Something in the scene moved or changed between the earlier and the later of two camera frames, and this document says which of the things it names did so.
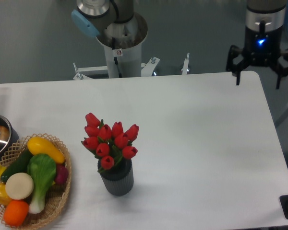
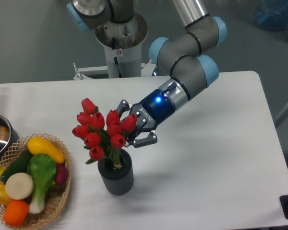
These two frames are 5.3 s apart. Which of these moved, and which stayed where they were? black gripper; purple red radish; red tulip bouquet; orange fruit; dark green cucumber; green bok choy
Moved: red tulip bouquet; black gripper
Stayed: purple red radish; dark green cucumber; green bok choy; orange fruit
